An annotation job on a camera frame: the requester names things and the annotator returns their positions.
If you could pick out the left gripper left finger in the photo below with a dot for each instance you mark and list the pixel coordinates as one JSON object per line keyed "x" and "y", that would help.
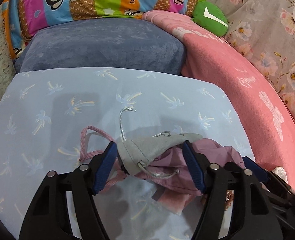
{"x": 64, "y": 200}

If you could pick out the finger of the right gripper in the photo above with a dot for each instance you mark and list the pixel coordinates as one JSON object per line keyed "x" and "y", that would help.
{"x": 273, "y": 182}

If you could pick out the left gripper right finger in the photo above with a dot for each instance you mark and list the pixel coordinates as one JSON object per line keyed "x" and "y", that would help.
{"x": 252, "y": 214}

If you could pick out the tan polka-dot scrunchie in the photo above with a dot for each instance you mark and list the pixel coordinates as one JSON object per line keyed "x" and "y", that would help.
{"x": 228, "y": 202}

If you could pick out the pink mesh sachet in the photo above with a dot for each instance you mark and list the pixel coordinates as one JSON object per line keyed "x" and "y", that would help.
{"x": 173, "y": 201}

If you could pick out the grey drawstring pouch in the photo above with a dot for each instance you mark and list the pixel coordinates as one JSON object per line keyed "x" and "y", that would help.
{"x": 135, "y": 155}

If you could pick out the purple drawstring pouch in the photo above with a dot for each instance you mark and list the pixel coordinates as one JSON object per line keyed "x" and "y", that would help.
{"x": 166, "y": 163}

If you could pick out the white lined trash bin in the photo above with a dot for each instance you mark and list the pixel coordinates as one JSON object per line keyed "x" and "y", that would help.
{"x": 279, "y": 171}

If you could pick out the pink blanket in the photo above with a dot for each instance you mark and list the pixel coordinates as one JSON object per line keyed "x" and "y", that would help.
{"x": 267, "y": 122}

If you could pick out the light blue palm-print cloth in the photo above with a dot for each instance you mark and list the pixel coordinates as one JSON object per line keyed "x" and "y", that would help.
{"x": 42, "y": 115}

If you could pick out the grey floral quilt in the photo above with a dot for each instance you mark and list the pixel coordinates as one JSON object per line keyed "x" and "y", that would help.
{"x": 263, "y": 31}

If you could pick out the green checkmark plush cushion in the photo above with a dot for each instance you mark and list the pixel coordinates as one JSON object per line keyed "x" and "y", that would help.
{"x": 210, "y": 17}

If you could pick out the blue-grey velvet cushion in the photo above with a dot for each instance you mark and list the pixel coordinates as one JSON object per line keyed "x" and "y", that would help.
{"x": 106, "y": 42}

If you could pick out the colourful monkey print pillow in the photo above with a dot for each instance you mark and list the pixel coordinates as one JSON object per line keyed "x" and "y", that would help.
{"x": 23, "y": 18}

